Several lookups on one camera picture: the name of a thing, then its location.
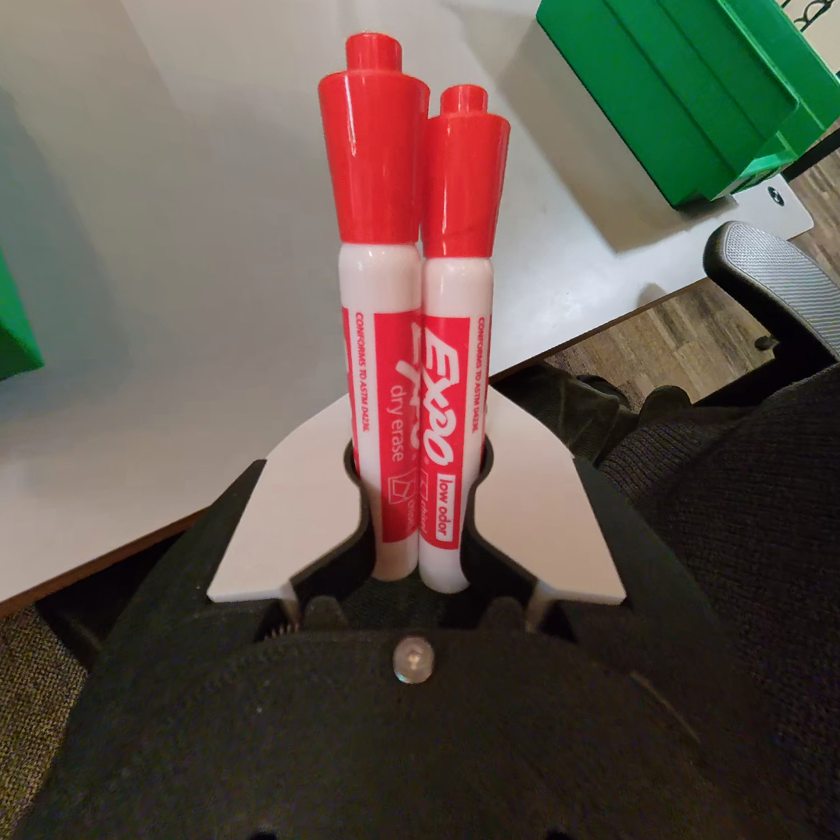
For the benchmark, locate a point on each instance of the green plastic bin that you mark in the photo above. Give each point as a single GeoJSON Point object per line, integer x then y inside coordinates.
{"type": "Point", "coordinates": [676, 85]}
{"type": "Point", "coordinates": [16, 321]}

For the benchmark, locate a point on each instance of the red dry erase marker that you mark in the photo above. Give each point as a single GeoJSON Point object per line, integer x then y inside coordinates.
{"type": "Point", "coordinates": [466, 197]}
{"type": "Point", "coordinates": [374, 164]}

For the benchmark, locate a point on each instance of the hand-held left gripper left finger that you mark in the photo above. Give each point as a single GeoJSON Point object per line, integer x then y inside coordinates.
{"type": "Point", "coordinates": [295, 525]}

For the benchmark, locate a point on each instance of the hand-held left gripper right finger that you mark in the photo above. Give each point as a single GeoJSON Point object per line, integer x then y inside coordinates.
{"type": "Point", "coordinates": [551, 525]}

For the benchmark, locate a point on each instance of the black office chair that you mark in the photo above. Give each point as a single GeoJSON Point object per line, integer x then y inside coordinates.
{"type": "Point", "coordinates": [781, 289]}

